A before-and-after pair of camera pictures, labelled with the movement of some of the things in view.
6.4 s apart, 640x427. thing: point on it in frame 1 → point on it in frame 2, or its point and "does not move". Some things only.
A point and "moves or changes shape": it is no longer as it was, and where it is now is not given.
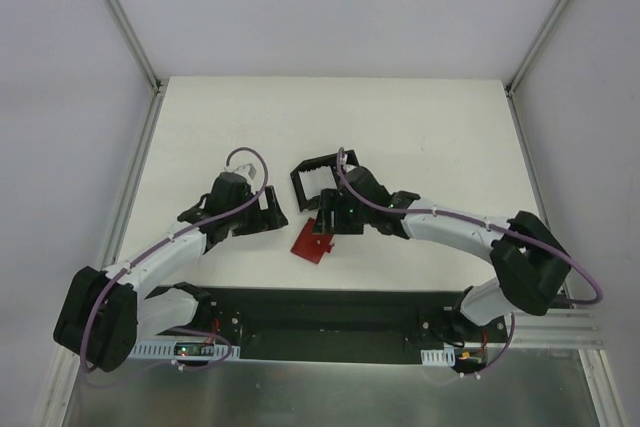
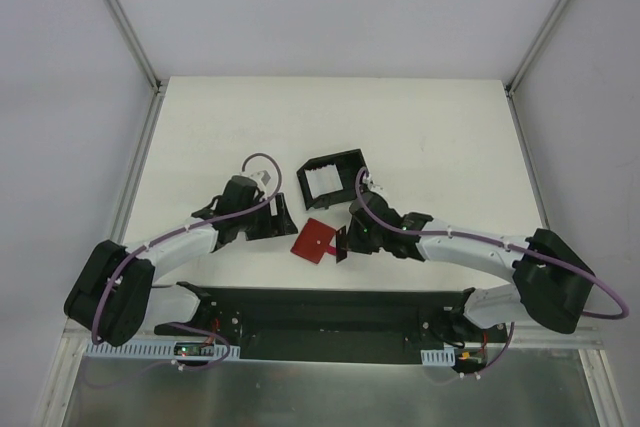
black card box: [311, 176] moves or changes shape
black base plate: [332, 324] does not move
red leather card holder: [312, 246] does not move
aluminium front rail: [557, 329] does not move
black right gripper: [330, 202] → [351, 239]
